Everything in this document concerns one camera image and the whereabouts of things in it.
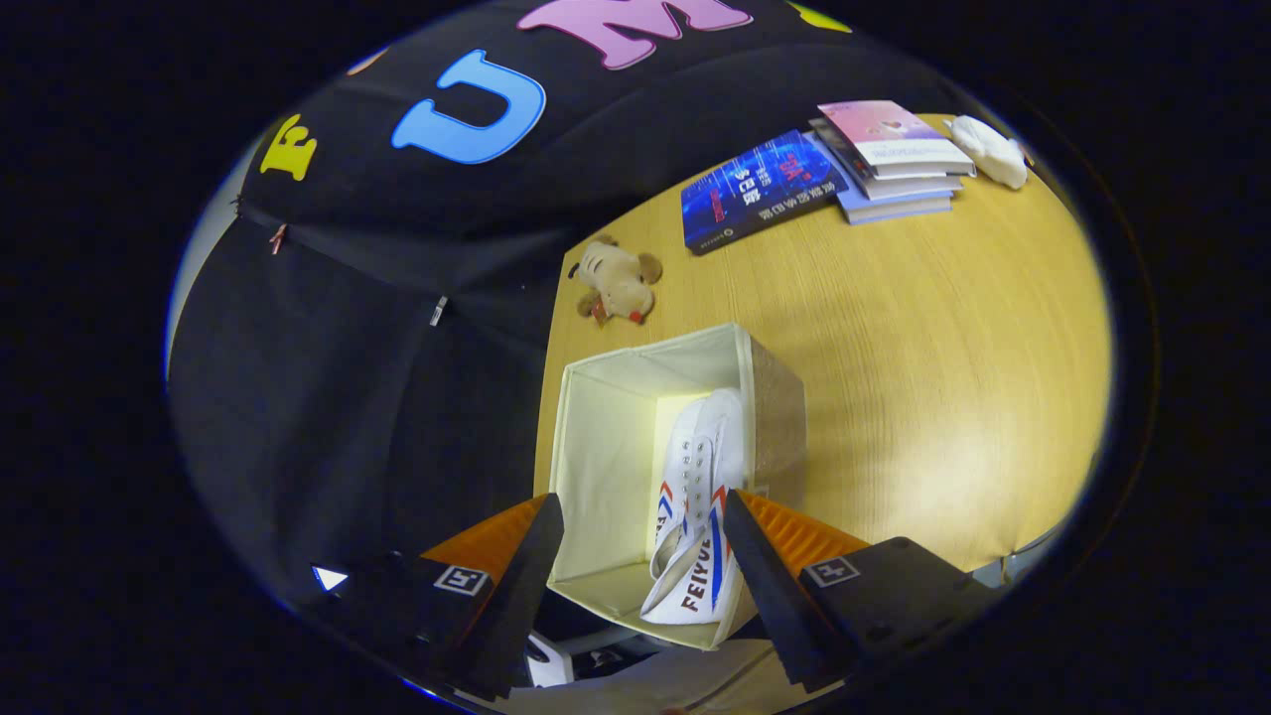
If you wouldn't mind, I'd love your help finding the dark cover book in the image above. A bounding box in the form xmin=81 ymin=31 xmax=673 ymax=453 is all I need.
xmin=807 ymin=117 xmax=964 ymax=202

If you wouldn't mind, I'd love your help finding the black backdrop cloth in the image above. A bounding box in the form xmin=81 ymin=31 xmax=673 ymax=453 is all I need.
xmin=167 ymin=0 xmax=954 ymax=637

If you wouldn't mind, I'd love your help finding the beige plush dog toy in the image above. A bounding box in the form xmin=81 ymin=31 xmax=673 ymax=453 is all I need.
xmin=568 ymin=235 xmax=664 ymax=327

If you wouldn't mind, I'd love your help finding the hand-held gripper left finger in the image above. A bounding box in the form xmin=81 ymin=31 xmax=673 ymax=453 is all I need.
xmin=298 ymin=492 xmax=567 ymax=701

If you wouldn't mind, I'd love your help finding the beige fabric storage box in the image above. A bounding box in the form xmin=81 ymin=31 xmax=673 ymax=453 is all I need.
xmin=544 ymin=321 xmax=807 ymax=653

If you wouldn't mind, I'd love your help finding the pale blue book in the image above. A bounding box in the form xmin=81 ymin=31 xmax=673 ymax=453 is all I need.
xmin=837 ymin=191 xmax=956 ymax=226

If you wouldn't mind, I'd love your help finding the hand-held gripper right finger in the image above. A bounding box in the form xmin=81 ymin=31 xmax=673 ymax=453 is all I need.
xmin=722 ymin=487 xmax=1004 ymax=693

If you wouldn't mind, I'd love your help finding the white power strip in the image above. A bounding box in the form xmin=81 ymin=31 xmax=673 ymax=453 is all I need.
xmin=524 ymin=636 xmax=636 ymax=688

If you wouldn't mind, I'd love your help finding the blue cover book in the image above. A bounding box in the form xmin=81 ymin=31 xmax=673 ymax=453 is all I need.
xmin=680 ymin=129 xmax=850 ymax=257

